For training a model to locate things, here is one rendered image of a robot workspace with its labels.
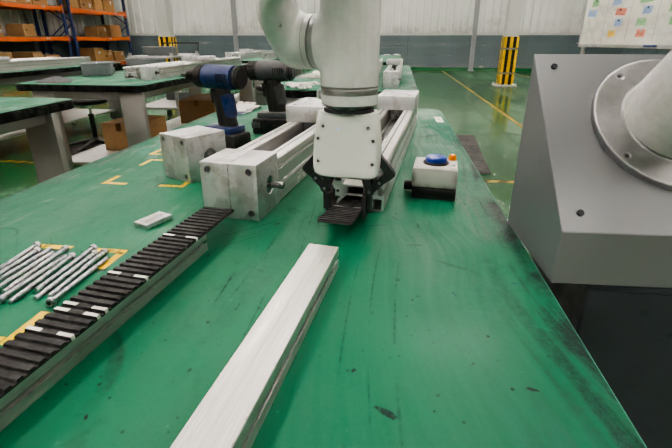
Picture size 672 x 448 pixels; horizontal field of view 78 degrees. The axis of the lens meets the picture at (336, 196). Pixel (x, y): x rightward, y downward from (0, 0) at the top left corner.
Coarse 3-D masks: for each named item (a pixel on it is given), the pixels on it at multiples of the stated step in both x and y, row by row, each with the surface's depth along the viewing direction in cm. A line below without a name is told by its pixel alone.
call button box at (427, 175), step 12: (420, 168) 76; (432, 168) 76; (444, 168) 76; (456, 168) 76; (408, 180) 82; (420, 180) 77; (432, 180) 76; (444, 180) 76; (456, 180) 75; (420, 192) 78; (432, 192) 77; (444, 192) 77
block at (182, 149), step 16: (192, 128) 92; (208, 128) 92; (176, 144) 85; (192, 144) 85; (208, 144) 88; (224, 144) 91; (176, 160) 87; (192, 160) 85; (176, 176) 89; (192, 176) 86
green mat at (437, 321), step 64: (448, 128) 139; (64, 192) 81; (128, 192) 81; (192, 192) 81; (320, 192) 81; (0, 256) 57; (128, 256) 57; (256, 256) 57; (384, 256) 57; (448, 256) 57; (512, 256) 57; (0, 320) 44; (128, 320) 44; (192, 320) 44; (256, 320) 44; (320, 320) 44; (384, 320) 44; (448, 320) 44; (512, 320) 44; (64, 384) 36; (128, 384) 36; (192, 384) 36; (320, 384) 36; (384, 384) 36; (448, 384) 36; (512, 384) 36; (576, 384) 36
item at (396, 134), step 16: (384, 112) 118; (416, 112) 138; (384, 128) 117; (400, 128) 97; (384, 144) 82; (400, 144) 92; (400, 160) 96; (336, 192) 73; (352, 192) 73; (384, 192) 72
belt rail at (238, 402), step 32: (320, 256) 51; (288, 288) 45; (320, 288) 46; (288, 320) 40; (256, 352) 36; (288, 352) 37; (224, 384) 32; (256, 384) 32; (192, 416) 30; (224, 416) 30; (256, 416) 32
